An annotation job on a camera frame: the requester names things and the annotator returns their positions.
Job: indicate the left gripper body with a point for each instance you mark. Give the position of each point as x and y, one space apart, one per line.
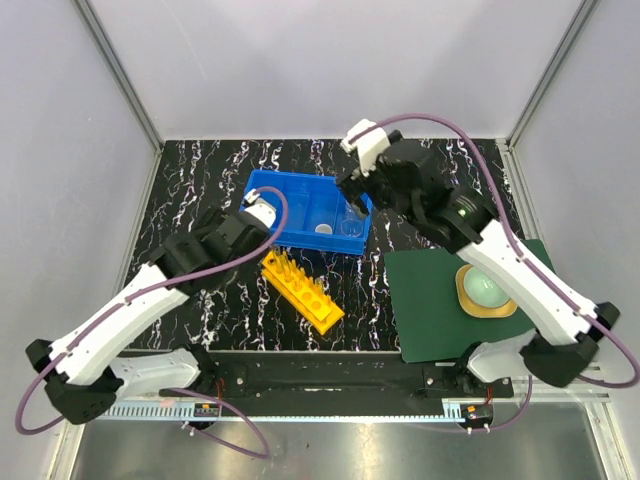
239 232

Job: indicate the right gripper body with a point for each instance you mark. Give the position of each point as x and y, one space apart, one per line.
376 187

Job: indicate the clear round flask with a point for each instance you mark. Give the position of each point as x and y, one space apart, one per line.
352 227

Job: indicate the blue plastic compartment bin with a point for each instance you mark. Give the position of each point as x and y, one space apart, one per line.
312 200

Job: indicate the white round cap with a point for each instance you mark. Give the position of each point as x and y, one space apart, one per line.
324 228

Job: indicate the yellow test tube rack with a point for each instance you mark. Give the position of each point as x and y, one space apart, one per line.
319 310

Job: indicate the small clear vial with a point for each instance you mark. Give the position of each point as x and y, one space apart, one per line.
350 214

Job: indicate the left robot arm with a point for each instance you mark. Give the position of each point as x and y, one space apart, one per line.
85 373

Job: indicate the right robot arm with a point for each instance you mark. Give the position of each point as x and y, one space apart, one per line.
562 342

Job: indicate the pale green bowl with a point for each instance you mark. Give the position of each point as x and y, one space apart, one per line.
482 290

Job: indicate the green mat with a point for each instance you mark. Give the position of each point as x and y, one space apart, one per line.
430 322

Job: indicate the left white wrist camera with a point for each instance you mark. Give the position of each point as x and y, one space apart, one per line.
259 208

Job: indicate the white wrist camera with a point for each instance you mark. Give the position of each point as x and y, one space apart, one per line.
259 208
368 141

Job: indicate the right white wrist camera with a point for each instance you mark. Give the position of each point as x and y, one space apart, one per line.
368 141

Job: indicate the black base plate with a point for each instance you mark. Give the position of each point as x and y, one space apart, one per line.
238 374

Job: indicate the aluminium frame rail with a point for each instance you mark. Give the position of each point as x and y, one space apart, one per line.
110 57

